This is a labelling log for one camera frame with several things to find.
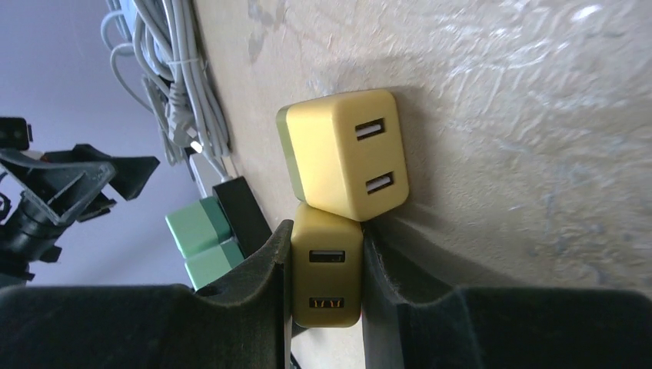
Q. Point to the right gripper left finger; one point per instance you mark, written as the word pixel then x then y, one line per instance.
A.
pixel 241 320

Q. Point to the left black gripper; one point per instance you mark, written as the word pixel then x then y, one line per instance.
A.
pixel 59 188

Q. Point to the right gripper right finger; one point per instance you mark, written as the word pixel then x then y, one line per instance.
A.
pixel 413 320

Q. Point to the green plug black strip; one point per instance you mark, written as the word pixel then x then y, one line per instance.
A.
pixel 198 226
pixel 209 265

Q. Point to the black power strip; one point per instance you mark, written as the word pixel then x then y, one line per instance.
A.
pixel 243 213

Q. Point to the yellow plug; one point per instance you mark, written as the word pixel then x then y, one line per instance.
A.
pixel 345 154
pixel 327 263

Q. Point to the white power strip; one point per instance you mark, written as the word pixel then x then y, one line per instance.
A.
pixel 204 174

